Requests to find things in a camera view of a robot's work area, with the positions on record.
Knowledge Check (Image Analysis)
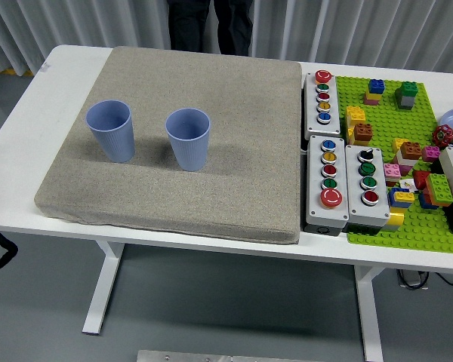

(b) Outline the blue ribbed plastic cup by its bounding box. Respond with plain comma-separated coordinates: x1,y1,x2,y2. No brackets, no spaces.
165,108,211,173
85,99,136,164

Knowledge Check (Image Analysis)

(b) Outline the grey-brown cushion mat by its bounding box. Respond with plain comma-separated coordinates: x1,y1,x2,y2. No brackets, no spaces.
33,45,302,245

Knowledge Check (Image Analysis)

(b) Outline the grey box large red stop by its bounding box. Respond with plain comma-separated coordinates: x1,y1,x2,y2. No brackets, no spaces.
305,134,350,227

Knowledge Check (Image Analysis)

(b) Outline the grey five-button control box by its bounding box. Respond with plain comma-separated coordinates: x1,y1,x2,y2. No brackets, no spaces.
303,69,342,141

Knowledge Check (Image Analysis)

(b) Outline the person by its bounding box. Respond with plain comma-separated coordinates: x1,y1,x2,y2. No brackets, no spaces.
165,0,254,57

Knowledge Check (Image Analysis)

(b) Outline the yellow cylinder brick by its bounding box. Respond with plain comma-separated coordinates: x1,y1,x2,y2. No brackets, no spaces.
381,207,405,232

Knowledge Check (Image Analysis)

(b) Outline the green building baseplate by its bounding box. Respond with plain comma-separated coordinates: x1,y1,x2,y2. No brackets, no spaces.
334,75,453,254

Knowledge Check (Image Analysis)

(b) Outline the blue yellow pink brick stack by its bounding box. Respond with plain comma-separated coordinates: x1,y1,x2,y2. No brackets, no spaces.
363,78,386,106

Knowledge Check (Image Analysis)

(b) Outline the white table leg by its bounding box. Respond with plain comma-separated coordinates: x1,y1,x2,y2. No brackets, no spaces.
82,241,126,336
353,265,385,362

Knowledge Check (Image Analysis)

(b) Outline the brown white yellow brick stack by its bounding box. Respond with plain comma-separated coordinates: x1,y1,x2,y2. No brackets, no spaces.
392,137,424,167

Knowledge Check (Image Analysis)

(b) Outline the red brick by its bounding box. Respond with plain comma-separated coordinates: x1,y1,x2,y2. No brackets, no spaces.
411,170,432,190

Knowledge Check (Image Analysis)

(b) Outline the green grey brick stack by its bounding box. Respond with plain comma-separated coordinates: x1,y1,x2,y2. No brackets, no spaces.
394,81,419,111

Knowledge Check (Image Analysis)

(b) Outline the magenta brick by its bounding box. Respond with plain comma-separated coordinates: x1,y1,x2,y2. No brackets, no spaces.
421,145,441,163

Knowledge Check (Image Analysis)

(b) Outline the green orange blue brick stack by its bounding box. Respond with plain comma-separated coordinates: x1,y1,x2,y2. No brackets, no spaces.
418,173,453,210

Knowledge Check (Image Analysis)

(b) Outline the red valve wheel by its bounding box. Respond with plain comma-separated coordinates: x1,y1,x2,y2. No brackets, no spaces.
432,124,453,148

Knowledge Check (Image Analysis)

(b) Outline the white pleated curtain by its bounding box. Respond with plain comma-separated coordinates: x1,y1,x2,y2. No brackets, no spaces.
0,0,453,76

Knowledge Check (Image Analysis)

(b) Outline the grey box black selector switch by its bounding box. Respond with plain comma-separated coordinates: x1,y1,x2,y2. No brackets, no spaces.
344,144,391,228

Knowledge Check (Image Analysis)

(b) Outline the power strip with cables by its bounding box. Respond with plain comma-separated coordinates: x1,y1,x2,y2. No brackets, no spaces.
396,268,453,290

